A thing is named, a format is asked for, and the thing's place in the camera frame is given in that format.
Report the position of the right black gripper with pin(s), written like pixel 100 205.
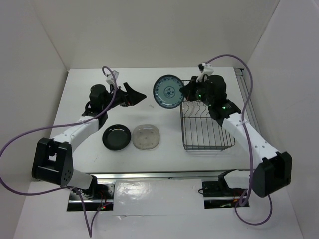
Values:
pixel 189 89

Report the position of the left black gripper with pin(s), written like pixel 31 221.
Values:
pixel 133 97

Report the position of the blue patterned ceramic plate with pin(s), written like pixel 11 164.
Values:
pixel 166 91

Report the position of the clear ribbed glass plate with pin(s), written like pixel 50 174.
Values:
pixel 193 109

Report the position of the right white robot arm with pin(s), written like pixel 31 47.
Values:
pixel 270 170

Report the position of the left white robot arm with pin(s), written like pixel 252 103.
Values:
pixel 53 161

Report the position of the frosted beige glass plate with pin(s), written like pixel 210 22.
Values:
pixel 146 137

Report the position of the black round plate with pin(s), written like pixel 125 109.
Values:
pixel 116 137

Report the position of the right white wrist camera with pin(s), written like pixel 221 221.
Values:
pixel 205 71

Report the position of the metal wire dish rack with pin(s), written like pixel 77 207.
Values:
pixel 203 133

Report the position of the aluminium front rail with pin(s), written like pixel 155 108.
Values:
pixel 159 175

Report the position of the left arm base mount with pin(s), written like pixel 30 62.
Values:
pixel 103 199

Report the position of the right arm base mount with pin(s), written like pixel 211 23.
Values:
pixel 218 196

